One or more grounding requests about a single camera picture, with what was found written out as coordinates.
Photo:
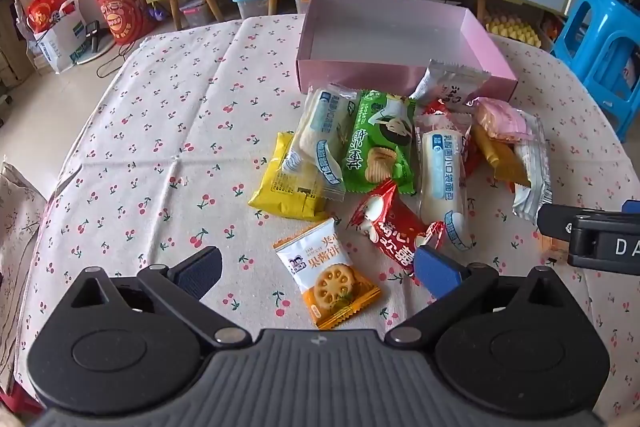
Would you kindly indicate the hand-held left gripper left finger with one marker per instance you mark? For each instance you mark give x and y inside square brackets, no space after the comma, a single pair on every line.
[200,269]

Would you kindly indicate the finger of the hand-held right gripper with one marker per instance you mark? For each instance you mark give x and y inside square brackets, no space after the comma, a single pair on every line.
[552,219]

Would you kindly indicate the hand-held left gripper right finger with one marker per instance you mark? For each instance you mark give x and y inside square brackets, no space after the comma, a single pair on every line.
[437,269]

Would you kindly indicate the long silver snack packet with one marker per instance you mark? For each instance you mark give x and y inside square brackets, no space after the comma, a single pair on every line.
[532,197]

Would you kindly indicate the brown snack packet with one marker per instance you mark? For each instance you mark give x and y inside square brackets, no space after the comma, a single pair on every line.
[502,159]

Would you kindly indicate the white blue bread packet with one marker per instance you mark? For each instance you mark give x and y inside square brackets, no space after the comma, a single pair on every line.
[440,177]
[320,122]

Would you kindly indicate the yellow orange biscuit packet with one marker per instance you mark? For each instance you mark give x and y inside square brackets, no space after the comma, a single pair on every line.
[330,282]

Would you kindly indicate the pink wafer packet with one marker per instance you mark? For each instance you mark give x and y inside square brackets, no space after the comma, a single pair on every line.
[500,119]

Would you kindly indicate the yellow snack packet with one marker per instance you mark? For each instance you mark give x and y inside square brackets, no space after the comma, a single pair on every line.
[280,187]

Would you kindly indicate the green chips packet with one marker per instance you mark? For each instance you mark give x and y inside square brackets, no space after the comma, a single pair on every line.
[375,152]

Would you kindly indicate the white silver snack packet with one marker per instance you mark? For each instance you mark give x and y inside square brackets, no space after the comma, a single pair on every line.
[450,89]

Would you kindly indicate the pink cardboard box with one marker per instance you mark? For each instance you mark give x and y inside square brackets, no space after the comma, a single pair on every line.
[380,37]

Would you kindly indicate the cherry print tablecloth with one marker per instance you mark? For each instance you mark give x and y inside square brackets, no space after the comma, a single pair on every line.
[175,132]

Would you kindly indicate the floral fabric cushion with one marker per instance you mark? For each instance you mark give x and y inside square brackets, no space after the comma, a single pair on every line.
[20,217]

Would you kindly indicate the blue plastic stool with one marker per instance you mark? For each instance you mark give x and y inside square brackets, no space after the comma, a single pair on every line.
[580,32]

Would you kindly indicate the yellow egg tray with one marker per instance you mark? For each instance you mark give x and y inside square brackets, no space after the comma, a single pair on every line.
[515,29]

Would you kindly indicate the red plastic stool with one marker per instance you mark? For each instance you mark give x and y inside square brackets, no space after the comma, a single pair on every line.
[17,399]

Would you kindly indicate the clear storage box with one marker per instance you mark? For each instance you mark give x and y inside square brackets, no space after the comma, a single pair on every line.
[300,4]
[195,12]

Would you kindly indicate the blue lidded storage box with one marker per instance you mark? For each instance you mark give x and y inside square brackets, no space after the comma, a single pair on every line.
[252,4]

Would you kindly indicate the white red shopping bag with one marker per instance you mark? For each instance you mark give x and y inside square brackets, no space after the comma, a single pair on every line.
[55,37]

